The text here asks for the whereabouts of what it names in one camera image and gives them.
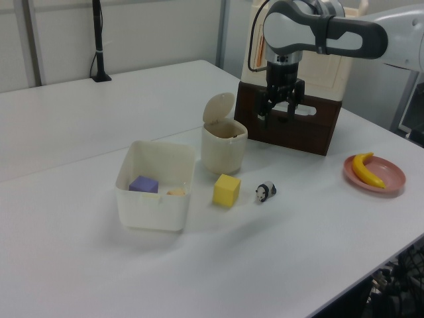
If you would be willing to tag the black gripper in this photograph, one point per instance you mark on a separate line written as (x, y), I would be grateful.
(282, 74)

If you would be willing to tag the beige trash can with lid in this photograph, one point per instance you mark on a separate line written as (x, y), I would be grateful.
(222, 149)

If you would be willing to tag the white grey Franka robot arm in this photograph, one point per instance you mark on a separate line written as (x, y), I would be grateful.
(344, 36)

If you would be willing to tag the dark brown wooden drawer box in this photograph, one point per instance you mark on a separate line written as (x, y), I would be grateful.
(298, 132)

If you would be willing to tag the cream wooden toy cabinet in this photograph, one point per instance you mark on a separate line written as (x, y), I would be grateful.
(326, 76)

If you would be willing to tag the small panda figurine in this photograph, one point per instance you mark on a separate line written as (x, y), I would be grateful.
(265, 191)

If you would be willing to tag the yellow toy banana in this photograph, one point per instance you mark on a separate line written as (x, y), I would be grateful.
(361, 170)

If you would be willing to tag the yellow cube block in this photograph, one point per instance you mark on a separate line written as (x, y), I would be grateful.
(226, 191)

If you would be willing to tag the pink plate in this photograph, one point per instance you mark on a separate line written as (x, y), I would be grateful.
(391, 175)

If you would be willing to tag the small orange toy food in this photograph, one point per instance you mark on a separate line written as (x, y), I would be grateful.
(175, 191)

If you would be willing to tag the purple cube block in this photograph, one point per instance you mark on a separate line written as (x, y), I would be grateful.
(143, 184)

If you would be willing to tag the white plastic square bin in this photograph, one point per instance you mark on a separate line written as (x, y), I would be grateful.
(150, 208)

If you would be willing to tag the black pole on base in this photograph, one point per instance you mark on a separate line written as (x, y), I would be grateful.
(98, 49)

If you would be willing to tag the black mesh chair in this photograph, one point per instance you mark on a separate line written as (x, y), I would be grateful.
(401, 285)

